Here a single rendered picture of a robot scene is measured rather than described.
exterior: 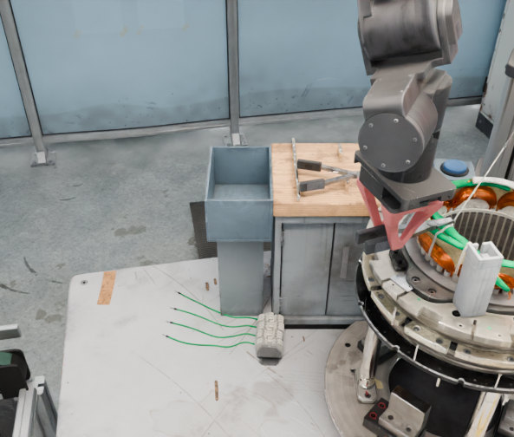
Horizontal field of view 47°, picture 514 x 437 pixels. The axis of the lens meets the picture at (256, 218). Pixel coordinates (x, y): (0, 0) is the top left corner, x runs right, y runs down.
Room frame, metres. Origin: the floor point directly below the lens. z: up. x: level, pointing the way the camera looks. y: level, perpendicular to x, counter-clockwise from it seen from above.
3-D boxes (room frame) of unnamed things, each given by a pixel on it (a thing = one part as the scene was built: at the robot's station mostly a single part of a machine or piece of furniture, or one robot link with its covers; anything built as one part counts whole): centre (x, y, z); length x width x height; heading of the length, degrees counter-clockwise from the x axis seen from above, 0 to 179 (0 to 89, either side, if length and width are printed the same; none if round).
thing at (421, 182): (0.53, -0.16, 1.28); 0.10 x 0.07 x 0.07; 22
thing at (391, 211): (0.53, -0.16, 1.21); 0.07 x 0.07 x 0.09; 22
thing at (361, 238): (0.54, -0.13, 1.17); 0.04 x 0.01 x 0.02; 111
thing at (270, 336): (0.71, -0.02, 0.80); 0.10 x 0.05 x 0.04; 175
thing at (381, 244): (0.52, -0.14, 1.17); 0.04 x 0.01 x 0.02; 111
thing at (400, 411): (0.52, -0.22, 0.85); 0.06 x 0.04 x 0.05; 48
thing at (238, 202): (0.84, 0.03, 0.92); 0.17 x 0.11 x 0.28; 0
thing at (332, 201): (0.84, -0.13, 1.05); 0.20 x 0.19 x 0.02; 90
